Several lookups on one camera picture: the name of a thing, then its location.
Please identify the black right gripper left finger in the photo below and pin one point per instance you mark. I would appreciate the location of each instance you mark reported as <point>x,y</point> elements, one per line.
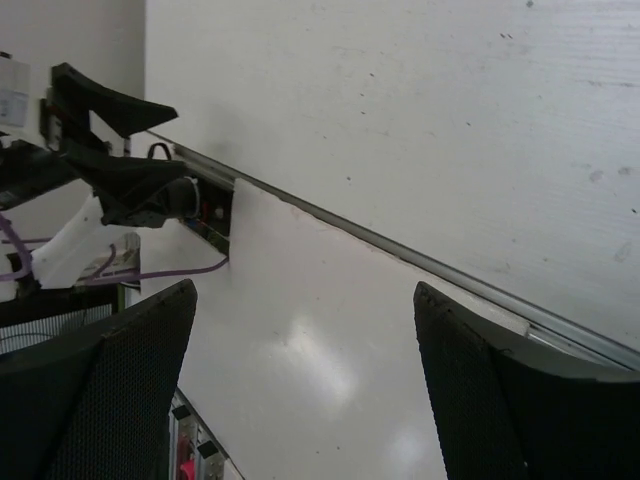
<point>94,403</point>

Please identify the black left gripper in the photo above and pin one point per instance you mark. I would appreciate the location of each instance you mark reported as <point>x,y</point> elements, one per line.
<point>133,192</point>

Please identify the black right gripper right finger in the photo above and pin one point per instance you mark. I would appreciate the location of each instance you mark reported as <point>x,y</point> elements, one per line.
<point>506,407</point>

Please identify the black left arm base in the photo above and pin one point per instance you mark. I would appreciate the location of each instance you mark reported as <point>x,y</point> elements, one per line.
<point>202,205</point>

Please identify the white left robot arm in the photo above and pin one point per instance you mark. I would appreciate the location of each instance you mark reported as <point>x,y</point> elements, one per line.
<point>60,262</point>

